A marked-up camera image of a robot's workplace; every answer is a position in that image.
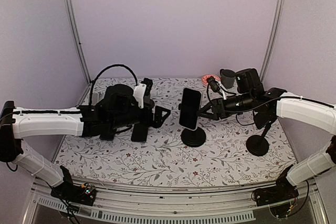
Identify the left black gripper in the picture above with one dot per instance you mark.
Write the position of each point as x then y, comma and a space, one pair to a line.
157, 121

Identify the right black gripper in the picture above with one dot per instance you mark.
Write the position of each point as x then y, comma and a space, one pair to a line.
214, 115

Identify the black round base phone stand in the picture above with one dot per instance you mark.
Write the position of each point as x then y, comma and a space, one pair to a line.
148, 102

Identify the black phone blue edge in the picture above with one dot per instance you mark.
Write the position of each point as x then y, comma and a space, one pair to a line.
106, 137

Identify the white phone stand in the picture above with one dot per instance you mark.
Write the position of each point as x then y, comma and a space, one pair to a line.
95, 98

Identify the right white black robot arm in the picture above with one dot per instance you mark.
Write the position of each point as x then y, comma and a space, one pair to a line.
267, 107

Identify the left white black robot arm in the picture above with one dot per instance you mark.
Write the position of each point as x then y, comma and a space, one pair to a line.
18, 123

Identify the black blue phone on tall stand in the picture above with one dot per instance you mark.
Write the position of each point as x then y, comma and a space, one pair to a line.
261, 119

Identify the black tall round-base stand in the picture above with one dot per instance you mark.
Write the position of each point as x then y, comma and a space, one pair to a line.
257, 145

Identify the dark grey mug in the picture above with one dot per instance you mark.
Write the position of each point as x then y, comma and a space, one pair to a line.
227, 78

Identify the floral patterned table mat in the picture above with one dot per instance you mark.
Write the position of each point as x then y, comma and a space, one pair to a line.
164, 161

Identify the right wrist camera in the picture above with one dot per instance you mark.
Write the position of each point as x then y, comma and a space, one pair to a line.
216, 86

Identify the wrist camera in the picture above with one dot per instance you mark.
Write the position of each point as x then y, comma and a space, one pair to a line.
144, 88
216, 86

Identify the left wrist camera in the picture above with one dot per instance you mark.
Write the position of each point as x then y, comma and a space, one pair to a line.
144, 88

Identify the front aluminium rail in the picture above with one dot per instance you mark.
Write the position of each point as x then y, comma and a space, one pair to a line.
121, 203

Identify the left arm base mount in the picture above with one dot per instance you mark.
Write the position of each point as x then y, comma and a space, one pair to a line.
84, 194

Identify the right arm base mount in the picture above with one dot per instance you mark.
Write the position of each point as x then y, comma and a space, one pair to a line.
281, 191

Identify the right aluminium frame post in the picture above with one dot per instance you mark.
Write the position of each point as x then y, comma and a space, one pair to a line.
272, 39

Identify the aluminium frame post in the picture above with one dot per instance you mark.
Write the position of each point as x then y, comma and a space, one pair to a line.
76, 37
272, 39

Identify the left aluminium frame post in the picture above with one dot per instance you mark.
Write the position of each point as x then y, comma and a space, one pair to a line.
76, 37

